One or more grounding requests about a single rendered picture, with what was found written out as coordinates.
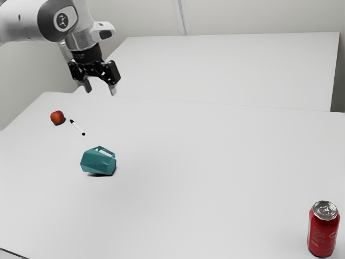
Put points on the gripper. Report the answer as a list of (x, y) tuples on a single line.
[(87, 58)]

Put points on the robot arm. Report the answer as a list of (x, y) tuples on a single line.
[(27, 24)]

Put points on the teal faceted mug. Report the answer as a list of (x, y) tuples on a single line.
[(97, 162)]

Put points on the white pen with black cap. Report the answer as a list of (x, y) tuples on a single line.
[(77, 127)]

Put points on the red apple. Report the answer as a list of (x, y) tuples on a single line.
[(57, 117)]

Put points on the red soda can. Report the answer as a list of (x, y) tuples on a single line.
[(323, 229)]

